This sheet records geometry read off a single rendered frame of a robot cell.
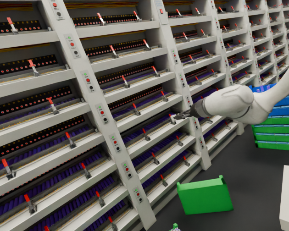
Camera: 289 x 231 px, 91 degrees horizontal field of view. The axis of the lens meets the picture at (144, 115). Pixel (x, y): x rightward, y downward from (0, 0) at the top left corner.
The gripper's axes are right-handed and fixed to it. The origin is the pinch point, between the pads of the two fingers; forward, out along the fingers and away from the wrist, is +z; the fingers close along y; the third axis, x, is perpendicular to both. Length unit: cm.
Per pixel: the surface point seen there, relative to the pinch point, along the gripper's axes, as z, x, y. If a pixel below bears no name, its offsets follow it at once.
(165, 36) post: 7, 56, 32
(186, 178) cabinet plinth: 35, -55, 10
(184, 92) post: 16.3, 11.4, 33.8
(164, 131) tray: 21.2, -8.4, 2.0
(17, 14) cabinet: 20, 91, -51
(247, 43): 15, 33, 170
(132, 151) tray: 21.6, -8.1, -26.4
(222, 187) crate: -4, -51, 5
